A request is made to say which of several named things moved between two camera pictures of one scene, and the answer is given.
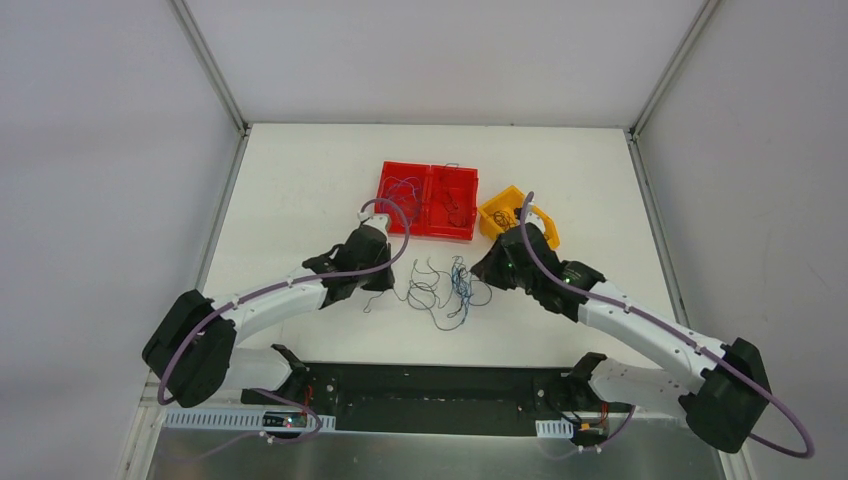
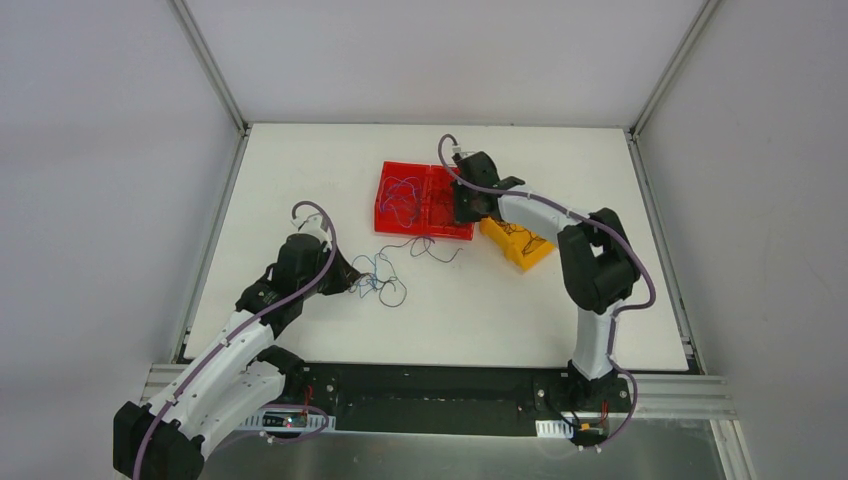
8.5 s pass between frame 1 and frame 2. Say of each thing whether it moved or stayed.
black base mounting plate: stayed
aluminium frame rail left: stayed
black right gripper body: moved
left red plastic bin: stayed
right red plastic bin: stayed
